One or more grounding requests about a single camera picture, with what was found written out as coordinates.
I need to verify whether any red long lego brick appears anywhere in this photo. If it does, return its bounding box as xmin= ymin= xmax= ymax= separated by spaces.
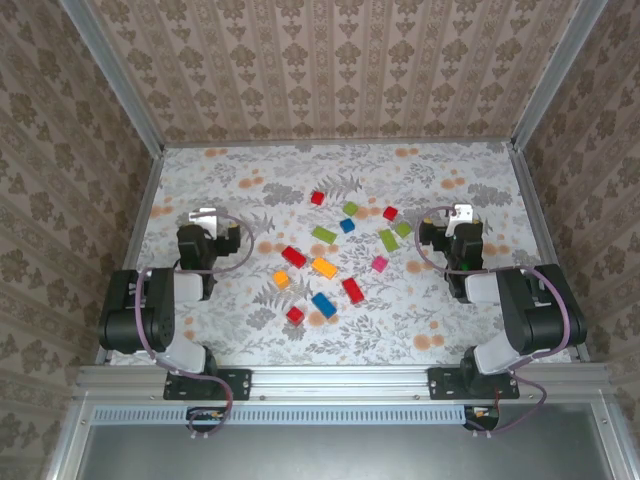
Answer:
xmin=280 ymin=245 xmax=308 ymax=270
xmin=341 ymin=277 xmax=366 ymax=305

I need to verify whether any orange long lego brick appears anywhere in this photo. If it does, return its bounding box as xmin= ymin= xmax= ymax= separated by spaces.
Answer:
xmin=310 ymin=256 xmax=340 ymax=280

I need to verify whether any blue long lego brick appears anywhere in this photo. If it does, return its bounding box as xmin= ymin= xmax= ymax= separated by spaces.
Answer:
xmin=310 ymin=292 xmax=339 ymax=320

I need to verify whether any small black electronics board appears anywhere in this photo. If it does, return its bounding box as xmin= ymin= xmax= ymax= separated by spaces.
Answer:
xmin=463 ymin=404 xmax=501 ymax=432
xmin=185 ymin=405 xmax=227 ymax=434

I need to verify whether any grey metal panel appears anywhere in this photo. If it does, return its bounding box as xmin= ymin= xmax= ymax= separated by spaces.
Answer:
xmin=74 ymin=424 xmax=616 ymax=480

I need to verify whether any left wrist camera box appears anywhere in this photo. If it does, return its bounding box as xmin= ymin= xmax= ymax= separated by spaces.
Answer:
xmin=188 ymin=208 xmax=221 ymax=236

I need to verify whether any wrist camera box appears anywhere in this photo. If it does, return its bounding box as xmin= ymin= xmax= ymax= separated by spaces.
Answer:
xmin=446 ymin=203 xmax=475 ymax=236
xmin=188 ymin=208 xmax=221 ymax=236

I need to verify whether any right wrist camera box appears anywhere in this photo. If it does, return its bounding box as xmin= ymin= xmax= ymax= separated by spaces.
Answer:
xmin=446 ymin=203 xmax=475 ymax=236

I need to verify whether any aluminium table edge rail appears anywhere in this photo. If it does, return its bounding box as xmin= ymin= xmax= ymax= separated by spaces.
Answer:
xmin=507 ymin=142 xmax=594 ymax=364
xmin=94 ymin=149 xmax=166 ymax=366
xmin=162 ymin=137 xmax=514 ymax=150

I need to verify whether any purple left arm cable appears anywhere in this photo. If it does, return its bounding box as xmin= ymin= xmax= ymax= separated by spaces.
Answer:
xmin=134 ymin=209 xmax=256 ymax=441

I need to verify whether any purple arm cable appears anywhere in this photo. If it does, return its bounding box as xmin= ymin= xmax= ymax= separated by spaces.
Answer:
xmin=134 ymin=209 xmax=256 ymax=441
xmin=414 ymin=205 xmax=574 ymax=440

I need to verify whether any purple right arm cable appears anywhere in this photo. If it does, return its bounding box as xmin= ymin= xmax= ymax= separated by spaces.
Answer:
xmin=414 ymin=205 xmax=574 ymax=440

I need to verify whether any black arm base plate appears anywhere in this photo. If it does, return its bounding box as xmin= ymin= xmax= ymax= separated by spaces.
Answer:
xmin=427 ymin=367 xmax=521 ymax=401
xmin=163 ymin=368 xmax=253 ymax=401

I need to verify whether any wide aluminium mounting rail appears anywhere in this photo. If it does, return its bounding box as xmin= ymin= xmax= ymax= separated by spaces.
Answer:
xmin=74 ymin=363 xmax=614 ymax=401

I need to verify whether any aluminium frame post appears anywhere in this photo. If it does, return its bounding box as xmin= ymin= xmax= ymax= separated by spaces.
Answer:
xmin=509 ymin=0 xmax=609 ymax=151
xmin=58 ymin=0 xmax=166 ymax=159

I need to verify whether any grey slotted cable duct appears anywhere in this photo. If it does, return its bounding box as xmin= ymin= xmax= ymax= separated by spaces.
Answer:
xmin=92 ymin=403 xmax=469 ymax=426

